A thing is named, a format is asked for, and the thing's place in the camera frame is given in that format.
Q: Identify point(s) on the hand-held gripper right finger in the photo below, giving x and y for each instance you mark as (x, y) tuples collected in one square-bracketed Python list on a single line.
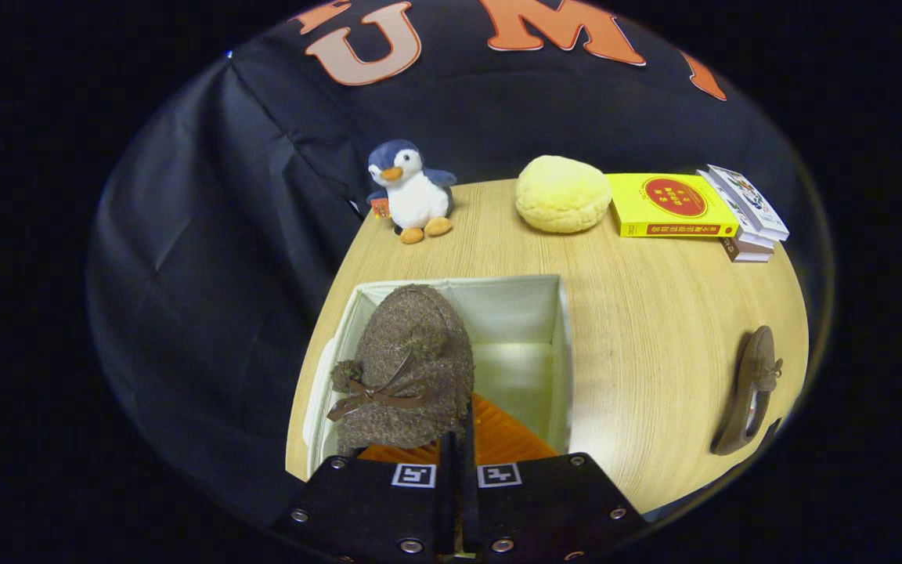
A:
[(468, 501)]

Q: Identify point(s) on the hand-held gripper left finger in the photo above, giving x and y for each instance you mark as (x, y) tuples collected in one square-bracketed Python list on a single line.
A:
[(446, 501)]

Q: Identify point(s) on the brown fuzzy shoe with bow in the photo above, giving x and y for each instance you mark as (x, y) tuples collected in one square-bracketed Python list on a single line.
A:
[(752, 384), (412, 352)]

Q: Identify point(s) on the beige fabric storage box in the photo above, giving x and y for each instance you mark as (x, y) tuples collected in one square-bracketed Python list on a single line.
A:
[(514, 329)]

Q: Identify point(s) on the blue white penguin plush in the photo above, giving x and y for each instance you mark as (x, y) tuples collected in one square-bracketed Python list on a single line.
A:
[(413, 196)]

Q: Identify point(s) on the yellow round bun plush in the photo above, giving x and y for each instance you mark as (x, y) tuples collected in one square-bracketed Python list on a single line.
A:
[(562, 194)]

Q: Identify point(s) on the yellow book with red circle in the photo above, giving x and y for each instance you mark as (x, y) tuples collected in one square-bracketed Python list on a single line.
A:
[(670, 205)]

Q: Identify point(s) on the brown spine book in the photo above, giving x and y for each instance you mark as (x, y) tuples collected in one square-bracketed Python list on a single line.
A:
[(745, 252)]

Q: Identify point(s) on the white illustrated cover book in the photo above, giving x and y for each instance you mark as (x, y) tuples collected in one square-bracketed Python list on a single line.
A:
[(737, 223)]

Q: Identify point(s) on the white floral cover book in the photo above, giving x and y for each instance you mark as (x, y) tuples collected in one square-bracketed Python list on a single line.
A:
[(748, 200)]

